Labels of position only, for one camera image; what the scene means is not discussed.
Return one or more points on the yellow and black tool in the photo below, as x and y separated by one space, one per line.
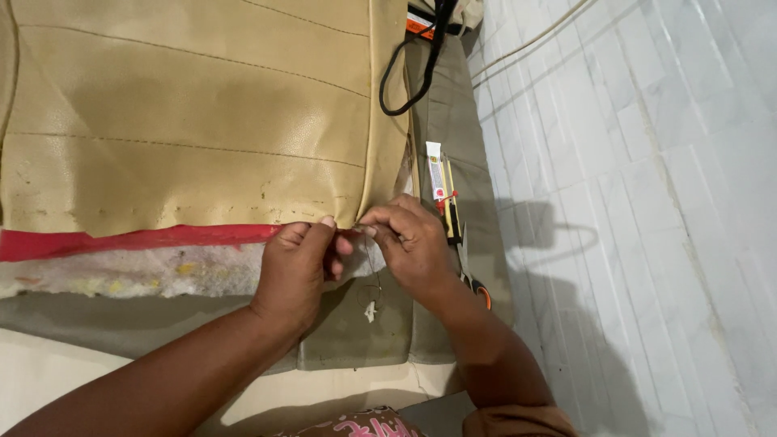
452 206

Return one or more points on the white glue tube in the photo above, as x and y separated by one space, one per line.
436 173

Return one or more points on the grey-green cushion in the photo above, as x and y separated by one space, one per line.
364 340

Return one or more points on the person's right hand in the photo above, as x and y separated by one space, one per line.
416 249

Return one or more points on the white foam padding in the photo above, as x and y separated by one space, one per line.
152 273

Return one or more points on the cream cushion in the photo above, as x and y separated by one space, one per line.
48 388

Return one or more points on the red fabric strip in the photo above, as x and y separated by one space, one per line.
121 241

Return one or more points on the tan leather seat cover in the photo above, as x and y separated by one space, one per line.
182 109

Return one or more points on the dark sewing thread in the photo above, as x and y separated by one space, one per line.
376 273

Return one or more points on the brown trousers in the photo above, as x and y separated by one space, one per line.
522 423

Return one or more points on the brown shirt with pink print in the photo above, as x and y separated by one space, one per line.
358 425

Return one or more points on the person's left hand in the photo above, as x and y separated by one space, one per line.
291 273

